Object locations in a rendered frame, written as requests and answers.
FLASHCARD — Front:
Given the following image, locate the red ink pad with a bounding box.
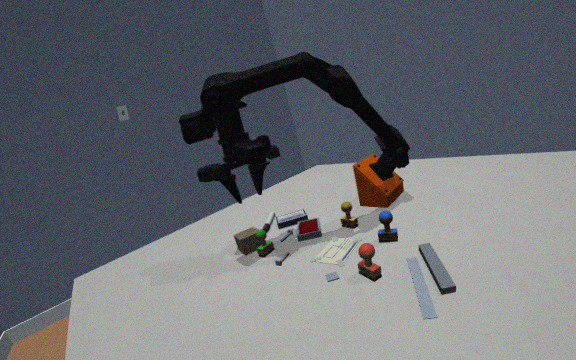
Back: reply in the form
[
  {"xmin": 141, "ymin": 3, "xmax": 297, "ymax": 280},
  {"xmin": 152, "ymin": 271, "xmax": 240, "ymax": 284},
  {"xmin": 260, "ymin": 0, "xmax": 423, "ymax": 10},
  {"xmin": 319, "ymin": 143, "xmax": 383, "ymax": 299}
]
[{"xmin": 297, "ymin": 218, "xmax": 322, "ymax": 242}]

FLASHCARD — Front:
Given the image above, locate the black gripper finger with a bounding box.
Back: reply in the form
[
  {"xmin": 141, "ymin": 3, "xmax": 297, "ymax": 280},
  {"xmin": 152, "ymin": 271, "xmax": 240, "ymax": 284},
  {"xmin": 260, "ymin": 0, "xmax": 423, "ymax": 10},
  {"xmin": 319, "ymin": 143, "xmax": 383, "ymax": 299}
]
[
  {"xmin": 214, "ymin": 174, "xmax": 243, "ymax": 204},
  {"xmin": 248, "ymin": 161, "xmax": 270, "ymax": 195}
]

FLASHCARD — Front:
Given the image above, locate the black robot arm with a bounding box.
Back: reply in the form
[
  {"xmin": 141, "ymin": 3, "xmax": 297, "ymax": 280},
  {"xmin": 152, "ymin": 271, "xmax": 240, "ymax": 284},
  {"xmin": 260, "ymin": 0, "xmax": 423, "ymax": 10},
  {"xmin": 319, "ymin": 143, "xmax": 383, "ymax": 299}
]
[{"xmin": 179, "ymin": 52, "xmax": 410, "ymax": 181}]

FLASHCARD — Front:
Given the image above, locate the blue-handled stamp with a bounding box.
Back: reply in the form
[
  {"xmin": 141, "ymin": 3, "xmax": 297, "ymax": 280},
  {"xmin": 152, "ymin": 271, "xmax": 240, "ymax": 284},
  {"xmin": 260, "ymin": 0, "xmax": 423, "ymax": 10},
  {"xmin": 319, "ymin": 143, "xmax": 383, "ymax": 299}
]
[{"xmin": 378, "ymin": 210, "xmax": 398, "ymax": 243}]

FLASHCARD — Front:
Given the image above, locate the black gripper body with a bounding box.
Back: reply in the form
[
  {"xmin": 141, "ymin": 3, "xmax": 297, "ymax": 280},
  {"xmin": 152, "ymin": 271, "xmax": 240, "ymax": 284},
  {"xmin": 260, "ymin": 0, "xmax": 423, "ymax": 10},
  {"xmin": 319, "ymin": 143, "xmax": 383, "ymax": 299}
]
[{"xmin": 198, "ymin": 128, "xmax": 280, "ymax": 182}]

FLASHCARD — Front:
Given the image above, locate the rubber stamp with green knob handle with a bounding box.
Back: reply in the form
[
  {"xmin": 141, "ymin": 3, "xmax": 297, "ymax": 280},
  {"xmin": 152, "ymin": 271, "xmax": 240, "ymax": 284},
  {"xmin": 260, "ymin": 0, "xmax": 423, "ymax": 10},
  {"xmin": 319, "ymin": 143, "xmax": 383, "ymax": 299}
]
[{"xmin": 256, "ymin": 229, "xmax": 275, "ymax": 258}]

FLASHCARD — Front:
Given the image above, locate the red rubber stamp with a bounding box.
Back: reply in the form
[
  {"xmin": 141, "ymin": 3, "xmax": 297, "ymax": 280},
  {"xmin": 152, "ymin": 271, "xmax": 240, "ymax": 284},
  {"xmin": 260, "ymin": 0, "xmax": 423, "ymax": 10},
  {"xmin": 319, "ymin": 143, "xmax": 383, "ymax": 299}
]
[{"xmin": 357, "ymin": 243, "xmax": 382, "ymax": 281}]

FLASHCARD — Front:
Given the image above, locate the white paper card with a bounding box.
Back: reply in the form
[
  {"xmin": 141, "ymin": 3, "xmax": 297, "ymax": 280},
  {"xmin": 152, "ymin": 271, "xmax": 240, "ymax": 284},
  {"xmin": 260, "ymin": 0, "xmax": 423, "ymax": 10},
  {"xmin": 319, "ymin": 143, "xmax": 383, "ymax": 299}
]
[{"xmin": 310, "ymin": 236, "xmax": 363, "ymax": 267}]

